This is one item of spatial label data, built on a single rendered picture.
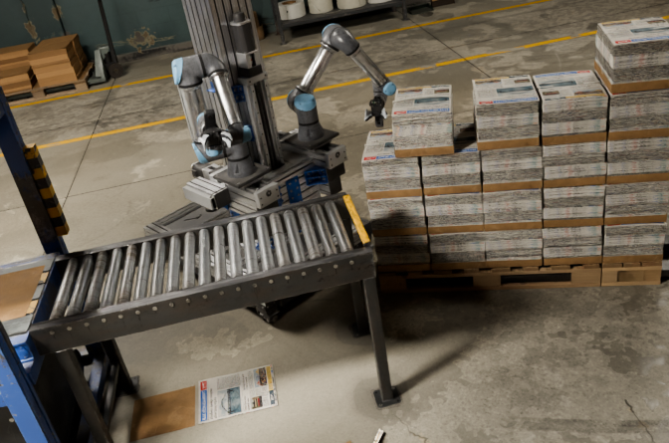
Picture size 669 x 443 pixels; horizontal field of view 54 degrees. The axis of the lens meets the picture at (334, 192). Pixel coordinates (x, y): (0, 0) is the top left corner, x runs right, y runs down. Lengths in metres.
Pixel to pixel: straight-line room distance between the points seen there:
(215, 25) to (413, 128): 1.10
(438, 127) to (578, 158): 0.68
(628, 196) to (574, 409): 1.06
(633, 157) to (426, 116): 0.98
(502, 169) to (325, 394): 1.37
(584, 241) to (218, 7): 2.17
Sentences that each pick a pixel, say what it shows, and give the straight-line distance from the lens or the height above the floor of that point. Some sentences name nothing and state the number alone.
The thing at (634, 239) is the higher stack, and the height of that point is 0.28.
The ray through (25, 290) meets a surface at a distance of 3.04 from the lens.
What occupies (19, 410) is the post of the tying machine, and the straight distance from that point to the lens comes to 2.74.
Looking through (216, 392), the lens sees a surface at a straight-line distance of 3.35.
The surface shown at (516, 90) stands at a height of 1.07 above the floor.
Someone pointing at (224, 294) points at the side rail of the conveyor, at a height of 0.76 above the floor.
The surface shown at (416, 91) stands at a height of 1.06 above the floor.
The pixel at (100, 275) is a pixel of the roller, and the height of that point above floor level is 0.79.
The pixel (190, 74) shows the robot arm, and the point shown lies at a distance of 3.17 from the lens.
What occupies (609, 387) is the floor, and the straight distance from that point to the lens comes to 3.18.
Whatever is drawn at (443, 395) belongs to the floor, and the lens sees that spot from 3.11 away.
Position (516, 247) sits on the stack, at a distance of 3.52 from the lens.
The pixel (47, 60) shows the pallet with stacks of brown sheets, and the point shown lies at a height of 0.45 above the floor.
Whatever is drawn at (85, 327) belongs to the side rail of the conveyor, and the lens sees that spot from 2.72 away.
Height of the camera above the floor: 2.22
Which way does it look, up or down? 28 degrees down
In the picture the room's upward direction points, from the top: 10 degrees counter-clockwise
